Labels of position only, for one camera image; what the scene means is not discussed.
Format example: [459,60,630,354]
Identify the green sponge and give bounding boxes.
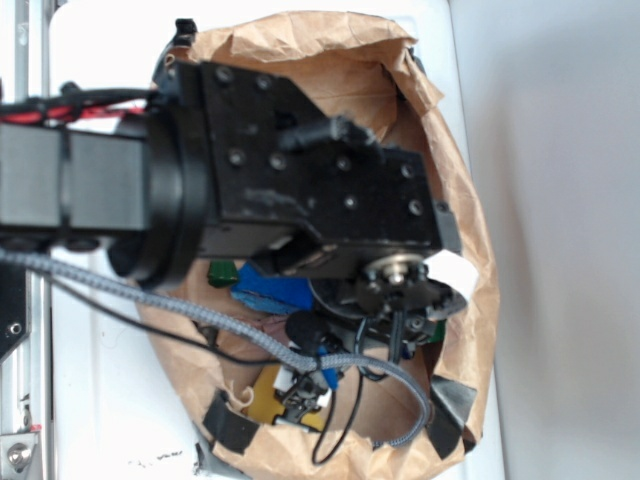
[421,320,446,344]

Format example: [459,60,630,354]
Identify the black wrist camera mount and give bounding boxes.
[310,249,479,363]

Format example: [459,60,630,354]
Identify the grey braided cable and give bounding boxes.
[0,248,432,449]

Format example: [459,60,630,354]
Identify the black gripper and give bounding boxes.
[154,62,462,279]

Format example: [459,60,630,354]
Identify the yellow sponge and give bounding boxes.
[242,365,326,432]

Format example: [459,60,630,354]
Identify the brown paper bag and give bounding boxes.
[133,10,501,480]

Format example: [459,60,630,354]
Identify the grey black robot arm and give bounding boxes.
[1,62,462,289]

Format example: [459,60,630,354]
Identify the blue sponge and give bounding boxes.
[231,263,314,315]

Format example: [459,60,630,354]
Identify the orange toy carrot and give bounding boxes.
[206,260,240,289]

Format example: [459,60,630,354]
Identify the aluminium rail frame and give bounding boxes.
[1,1,57,479]

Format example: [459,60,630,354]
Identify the thin black wire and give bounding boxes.
[47,272,396,466]

